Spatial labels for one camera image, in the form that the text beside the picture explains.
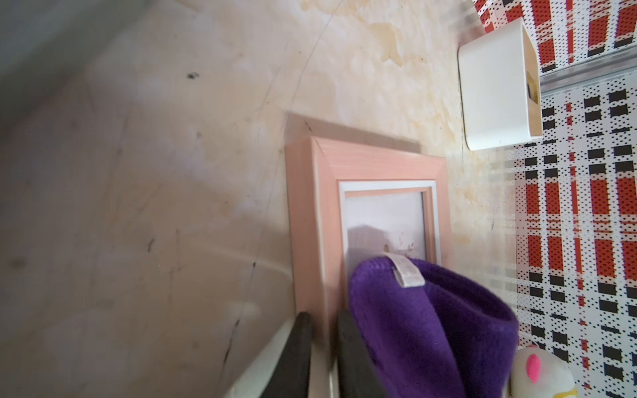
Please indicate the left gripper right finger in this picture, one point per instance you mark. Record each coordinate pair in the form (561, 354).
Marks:
(357, 376)

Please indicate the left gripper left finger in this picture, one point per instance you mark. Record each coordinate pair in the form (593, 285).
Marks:
(291, 376)

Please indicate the purple cloth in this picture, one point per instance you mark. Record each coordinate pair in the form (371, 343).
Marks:
(450, 337)

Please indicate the pink picture frame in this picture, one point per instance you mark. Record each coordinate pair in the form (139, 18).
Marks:
(320, 174)

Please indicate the white pink plush toy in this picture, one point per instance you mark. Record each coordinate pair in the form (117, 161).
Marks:
(538, 373)

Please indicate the white tissue box wooden lid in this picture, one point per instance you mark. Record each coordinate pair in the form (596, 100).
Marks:
(500, 89)

